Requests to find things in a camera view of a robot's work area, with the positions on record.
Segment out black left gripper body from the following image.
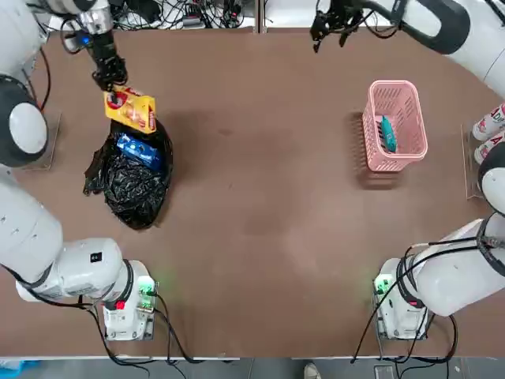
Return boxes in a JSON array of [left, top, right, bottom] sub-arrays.
[[87, 30, 119, 64]]

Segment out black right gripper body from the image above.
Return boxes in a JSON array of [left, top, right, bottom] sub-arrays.
[[327, 0, 370, 24]]

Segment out yellow wafer box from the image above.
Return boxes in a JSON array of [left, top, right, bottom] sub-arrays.
[[103, 85, 157, 135]]

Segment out blue cookie box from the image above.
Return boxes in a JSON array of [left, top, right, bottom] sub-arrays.
[[116, 133, 163, 171]]

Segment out teal snack packet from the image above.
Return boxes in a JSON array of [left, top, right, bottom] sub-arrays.
[[379, 114, 398, 153]]

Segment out black plastic bag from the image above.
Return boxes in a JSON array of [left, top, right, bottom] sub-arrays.
[[82, 118, 174, 231]]

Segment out pink slotted plastic basket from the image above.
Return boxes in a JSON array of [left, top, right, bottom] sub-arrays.
[[361, 80, 429, 173]]

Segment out white desk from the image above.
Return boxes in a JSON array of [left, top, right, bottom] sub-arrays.
[[37, 0, 505, 32]]

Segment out pink white drink bottle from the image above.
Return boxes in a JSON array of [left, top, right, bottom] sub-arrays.
[[474, 133, 505, 165], [472, 103, 505, 140]]

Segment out teal object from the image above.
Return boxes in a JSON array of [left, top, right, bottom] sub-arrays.
[[0, 358, 24, 379]]

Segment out thin black cable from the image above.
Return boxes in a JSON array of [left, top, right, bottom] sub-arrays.
[[365, 11, 400, 39]]

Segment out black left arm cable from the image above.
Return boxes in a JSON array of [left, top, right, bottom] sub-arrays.
[[37, 19, 82, 111]]

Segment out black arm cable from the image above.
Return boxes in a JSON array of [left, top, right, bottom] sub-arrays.
[[396, 231, 505, 313], [37, 19, 82, 111]]

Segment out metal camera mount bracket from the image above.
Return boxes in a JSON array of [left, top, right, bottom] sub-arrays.
[[254, 0, 266, 35]]

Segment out tangled black cables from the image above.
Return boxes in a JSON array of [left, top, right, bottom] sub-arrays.
[[58, 0, 253, 31]]

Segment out aluminium frame post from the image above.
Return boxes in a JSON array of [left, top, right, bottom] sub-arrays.
[[483, 0, 505, 27]]

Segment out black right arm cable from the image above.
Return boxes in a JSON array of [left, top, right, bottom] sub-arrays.
[[396, 231, 505, 313]]

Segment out black left base cable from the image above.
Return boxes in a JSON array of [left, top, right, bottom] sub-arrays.
[[78, 291, 238, 364]]

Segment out black base cable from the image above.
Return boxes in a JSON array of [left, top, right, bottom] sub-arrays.
[[350, 276, 458, 364], [78, 291, 238, 364]]

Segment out black right base cable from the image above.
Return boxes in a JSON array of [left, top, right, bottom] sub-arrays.
[[350, 276, 458, 364]]

